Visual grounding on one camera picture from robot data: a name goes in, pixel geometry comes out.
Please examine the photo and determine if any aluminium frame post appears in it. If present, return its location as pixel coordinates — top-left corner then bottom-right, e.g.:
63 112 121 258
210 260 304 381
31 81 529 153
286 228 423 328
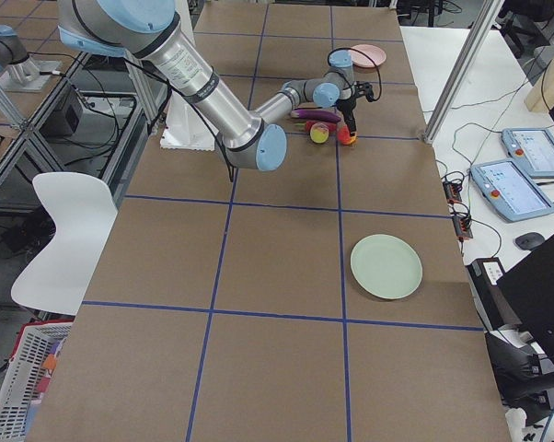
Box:
422 0 503 145

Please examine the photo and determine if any green plate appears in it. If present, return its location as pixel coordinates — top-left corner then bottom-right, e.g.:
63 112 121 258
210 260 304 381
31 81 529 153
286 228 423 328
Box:
351 234 423 300

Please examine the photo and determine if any red chili pepper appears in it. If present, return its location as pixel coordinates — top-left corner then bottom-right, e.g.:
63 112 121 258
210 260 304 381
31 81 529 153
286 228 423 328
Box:
294 121 338 133

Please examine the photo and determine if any orange terminal block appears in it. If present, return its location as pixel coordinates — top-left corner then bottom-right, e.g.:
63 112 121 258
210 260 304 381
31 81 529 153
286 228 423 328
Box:
443 180 463 204

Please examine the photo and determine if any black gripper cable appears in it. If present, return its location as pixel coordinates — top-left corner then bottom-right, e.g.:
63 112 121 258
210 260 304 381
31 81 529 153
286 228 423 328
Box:
327 47 383 102

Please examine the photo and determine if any near teach pendant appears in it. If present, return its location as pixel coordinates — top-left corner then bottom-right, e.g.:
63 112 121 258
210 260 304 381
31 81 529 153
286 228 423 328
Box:
470 159 554 222

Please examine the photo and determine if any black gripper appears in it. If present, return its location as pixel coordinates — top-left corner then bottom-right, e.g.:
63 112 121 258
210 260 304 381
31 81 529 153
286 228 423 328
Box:
337 99 356 138

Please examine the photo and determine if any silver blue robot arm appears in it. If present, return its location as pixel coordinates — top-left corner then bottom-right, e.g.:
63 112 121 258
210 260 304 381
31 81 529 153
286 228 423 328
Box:
58 0 358 171

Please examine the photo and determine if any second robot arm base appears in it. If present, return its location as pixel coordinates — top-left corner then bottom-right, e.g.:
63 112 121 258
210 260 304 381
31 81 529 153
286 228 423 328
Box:
0 25 62 93

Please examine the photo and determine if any red pomegranate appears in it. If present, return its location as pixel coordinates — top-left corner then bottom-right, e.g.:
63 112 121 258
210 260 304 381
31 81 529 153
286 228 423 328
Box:
337 125 357 145

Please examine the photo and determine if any purple eggplant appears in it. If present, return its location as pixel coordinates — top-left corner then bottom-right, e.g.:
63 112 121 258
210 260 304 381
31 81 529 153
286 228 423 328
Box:
290 108 340 123

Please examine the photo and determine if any white plastic basket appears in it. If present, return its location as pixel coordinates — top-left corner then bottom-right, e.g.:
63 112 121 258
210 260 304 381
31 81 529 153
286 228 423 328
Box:
0 320 73 441

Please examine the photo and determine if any black laptop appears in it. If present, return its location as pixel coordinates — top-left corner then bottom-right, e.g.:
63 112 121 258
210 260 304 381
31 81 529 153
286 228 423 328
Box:
498 234 554 361

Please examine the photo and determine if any black power adapter box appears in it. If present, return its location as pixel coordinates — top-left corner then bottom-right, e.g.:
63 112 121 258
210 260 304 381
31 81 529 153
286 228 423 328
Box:
40 91 83 137

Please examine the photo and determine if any far teach pendant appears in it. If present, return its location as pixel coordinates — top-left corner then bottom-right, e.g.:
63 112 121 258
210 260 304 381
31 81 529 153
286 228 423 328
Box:
501 128 554 179

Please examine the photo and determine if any teach pendant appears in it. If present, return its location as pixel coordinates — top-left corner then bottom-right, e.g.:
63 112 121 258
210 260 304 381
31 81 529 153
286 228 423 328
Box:
470 159 554 222
501 128 554 179

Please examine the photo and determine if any peach fruit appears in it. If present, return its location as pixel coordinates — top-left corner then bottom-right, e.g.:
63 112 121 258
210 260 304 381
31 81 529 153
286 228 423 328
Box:
308 122 329 145

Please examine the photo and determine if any black computer mouse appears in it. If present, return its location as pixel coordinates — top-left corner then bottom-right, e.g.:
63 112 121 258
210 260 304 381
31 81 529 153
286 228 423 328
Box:
514 232 545 250

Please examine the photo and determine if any white chair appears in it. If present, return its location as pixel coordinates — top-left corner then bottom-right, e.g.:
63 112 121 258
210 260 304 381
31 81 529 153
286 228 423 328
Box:
11 171 118 316

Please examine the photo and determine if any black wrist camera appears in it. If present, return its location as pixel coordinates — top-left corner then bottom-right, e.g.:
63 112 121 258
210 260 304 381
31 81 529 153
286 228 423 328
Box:
354 81 379 102

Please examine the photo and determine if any pink plate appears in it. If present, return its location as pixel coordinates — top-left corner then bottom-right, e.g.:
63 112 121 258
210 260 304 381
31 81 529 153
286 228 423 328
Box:
350 44 387 69

